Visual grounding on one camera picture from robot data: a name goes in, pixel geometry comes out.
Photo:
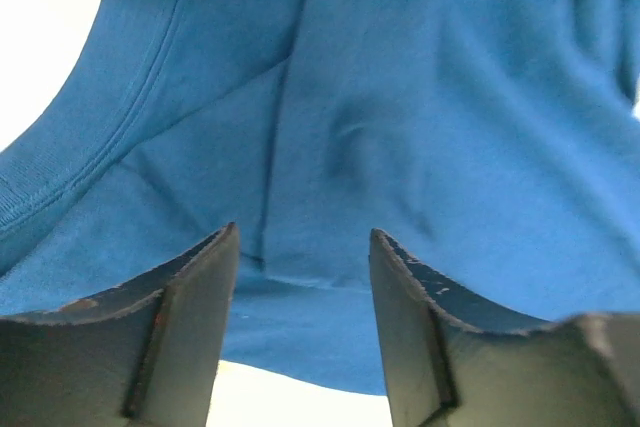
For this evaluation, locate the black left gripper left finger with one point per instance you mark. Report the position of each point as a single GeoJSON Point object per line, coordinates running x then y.
{"type": "Point", "coordinates": [144, 353]}

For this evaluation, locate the navy blue t shirt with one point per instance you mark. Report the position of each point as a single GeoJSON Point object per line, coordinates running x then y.
{"type": "Point", "coordinates": [495, 139]}

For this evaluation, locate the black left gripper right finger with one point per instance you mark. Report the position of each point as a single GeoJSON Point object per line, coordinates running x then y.
{"type": "Point", "coordinates": [454, 358]}

